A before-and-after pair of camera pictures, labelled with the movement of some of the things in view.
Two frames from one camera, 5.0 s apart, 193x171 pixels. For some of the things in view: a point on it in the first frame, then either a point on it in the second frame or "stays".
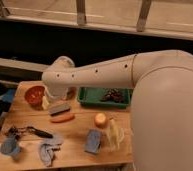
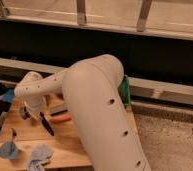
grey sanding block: [60, 108] stays
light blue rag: [47, 148] → [40, 156]
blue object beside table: [8, 96] stays
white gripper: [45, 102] → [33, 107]
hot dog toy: [63, 119] stays
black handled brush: [18, 131] → [46, 123]
